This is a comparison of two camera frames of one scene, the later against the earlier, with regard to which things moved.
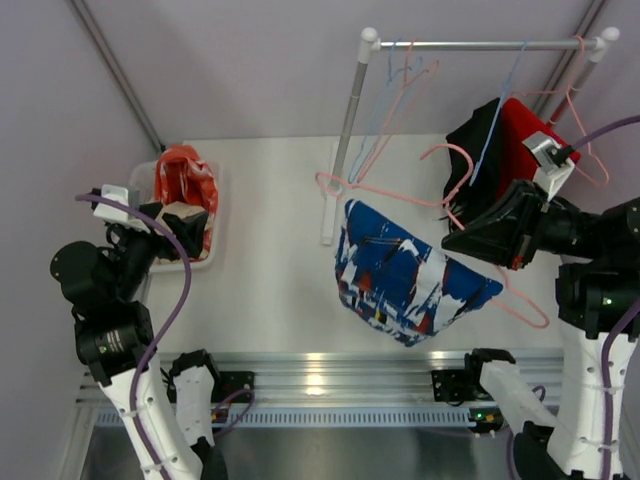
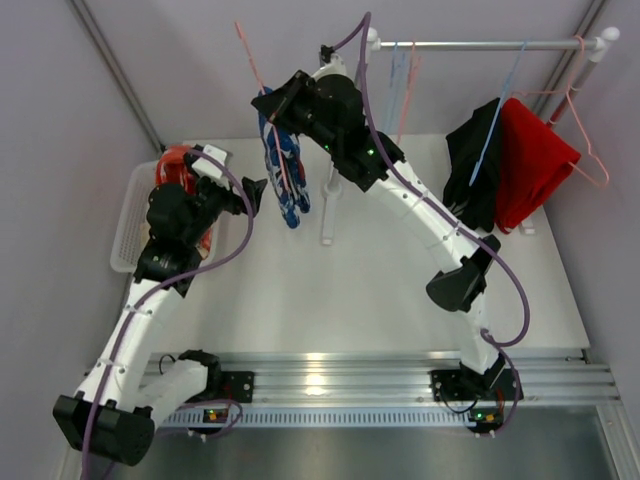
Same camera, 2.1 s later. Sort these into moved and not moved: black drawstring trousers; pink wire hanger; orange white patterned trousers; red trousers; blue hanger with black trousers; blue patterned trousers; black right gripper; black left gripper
Moved: black left gripper; black right gripper; pink wire hanger; blue patterned trousers
Not moved: red trousers; black drawstring trousers; blue hanger with black trousers; orange white patterned trousers
